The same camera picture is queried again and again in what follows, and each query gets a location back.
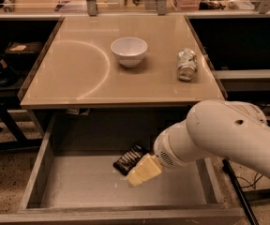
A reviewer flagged beige counter cabinet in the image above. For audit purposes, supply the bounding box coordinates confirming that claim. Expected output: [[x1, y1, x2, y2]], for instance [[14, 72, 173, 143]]
[[17, 13, 229, 136]]

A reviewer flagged black floor cable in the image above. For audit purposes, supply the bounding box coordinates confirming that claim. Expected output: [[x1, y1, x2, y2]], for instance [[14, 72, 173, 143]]
[[236, 172, 265, 189]]

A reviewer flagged grey open top drawer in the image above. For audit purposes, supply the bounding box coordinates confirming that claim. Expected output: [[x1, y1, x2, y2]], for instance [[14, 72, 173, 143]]
[[0, 108, 243, 225]]

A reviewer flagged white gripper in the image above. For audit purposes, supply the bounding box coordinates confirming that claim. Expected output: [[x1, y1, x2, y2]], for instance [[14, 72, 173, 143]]
[[127, 125, 191, 187]]

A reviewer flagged dark box on shelf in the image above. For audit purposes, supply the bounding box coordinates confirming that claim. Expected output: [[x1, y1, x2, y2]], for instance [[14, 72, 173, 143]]
[[5, 41, 43, 56]]

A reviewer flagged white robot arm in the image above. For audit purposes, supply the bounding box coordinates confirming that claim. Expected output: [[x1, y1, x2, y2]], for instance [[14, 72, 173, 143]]
[[127, 100, 270, 187]]

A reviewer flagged black metal stand left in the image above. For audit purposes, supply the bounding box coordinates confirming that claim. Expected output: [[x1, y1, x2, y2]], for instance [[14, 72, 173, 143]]
[[0, 82, 44, 153]]

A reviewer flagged white ceramic bowl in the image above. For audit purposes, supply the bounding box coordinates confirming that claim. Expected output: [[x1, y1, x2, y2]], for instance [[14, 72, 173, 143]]
[[111, 37, 148, 68]]

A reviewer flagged grey metal post left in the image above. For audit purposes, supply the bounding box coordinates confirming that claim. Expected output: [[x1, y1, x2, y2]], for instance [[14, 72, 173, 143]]
[[86, 0, 98, 16]]

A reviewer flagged crushed silver can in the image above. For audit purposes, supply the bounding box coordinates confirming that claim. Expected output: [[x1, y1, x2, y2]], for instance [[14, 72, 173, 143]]
[[176, 48, 198, 82]]

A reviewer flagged black floor pole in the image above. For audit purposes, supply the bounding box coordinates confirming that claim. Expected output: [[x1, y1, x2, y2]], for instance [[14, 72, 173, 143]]
[[222, 159, 260, 225]]

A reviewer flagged black tool on shelf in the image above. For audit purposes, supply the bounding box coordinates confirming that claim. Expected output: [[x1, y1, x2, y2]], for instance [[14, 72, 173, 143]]
[[0, 54, 18, 87]]

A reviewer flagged black rxbar chocolate wrapper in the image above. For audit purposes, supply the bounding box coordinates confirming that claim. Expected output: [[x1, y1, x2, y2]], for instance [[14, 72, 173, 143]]
[[112, 144, 148, 176]]

